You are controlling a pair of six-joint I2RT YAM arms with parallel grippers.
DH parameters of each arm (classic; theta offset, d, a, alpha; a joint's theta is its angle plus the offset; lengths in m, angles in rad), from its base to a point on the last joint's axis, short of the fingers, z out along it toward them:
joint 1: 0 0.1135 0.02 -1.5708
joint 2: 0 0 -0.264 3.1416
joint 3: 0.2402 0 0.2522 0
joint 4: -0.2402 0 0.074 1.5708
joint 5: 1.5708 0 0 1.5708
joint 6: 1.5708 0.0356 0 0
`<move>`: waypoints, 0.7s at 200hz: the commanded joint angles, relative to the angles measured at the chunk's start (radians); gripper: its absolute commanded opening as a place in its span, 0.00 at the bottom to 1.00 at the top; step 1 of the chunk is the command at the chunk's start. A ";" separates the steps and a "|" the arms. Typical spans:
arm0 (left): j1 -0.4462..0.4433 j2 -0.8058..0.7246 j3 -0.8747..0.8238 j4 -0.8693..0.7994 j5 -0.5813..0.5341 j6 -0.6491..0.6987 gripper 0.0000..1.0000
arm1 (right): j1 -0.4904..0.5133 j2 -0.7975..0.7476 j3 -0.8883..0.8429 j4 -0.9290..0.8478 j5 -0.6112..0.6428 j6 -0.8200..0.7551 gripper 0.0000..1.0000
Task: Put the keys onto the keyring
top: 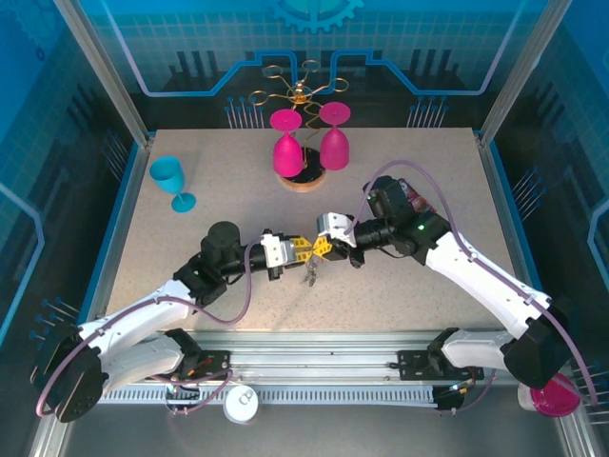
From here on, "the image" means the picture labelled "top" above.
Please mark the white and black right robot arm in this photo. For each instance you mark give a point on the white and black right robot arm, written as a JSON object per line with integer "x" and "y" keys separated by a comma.
{"x": 476, "y": 281}

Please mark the pink plastic cup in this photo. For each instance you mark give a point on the pink plastic cup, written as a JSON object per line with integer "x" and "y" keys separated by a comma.
{"x": 554, "y": 397}

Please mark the pink plastic wine glass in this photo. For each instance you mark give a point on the pink plastic wine glass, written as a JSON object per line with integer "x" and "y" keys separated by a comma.
{"x": 287, "y": 154}
{"x": 334, "y": 150}

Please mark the metal keyring with keys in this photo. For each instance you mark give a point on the metal keyring with keys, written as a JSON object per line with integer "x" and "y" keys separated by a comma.
{"x": 311, "y": 275}

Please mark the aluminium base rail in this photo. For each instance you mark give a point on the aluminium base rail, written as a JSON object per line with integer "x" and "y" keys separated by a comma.
{"x": 309, "y": 352}

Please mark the blue plastic wine glass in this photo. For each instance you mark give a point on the blue plastic wine glass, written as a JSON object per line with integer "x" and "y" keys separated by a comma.
{"x": 166, "y": 176}

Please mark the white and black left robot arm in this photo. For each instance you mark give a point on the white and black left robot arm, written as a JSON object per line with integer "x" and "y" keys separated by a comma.
{"x": 143, "y": 309}

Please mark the aluminium table side rail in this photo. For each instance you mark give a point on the aluminium table side rail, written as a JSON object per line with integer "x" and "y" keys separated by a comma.
{"x": 499, "y": 190}
{"x": 133, "y": 190}

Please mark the purple candy bag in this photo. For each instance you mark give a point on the purple candy bag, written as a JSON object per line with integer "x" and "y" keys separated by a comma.
{"x": 421, "y": 202}

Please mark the white round cap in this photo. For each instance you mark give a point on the white round cap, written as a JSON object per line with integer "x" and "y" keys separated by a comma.
{"x": 235, "y": 407}

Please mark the aluminium frame post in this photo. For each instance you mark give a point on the aluminium frame post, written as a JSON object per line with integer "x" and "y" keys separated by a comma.
{"x": 514, "y": 71}
{"x": 108, "y": 71}

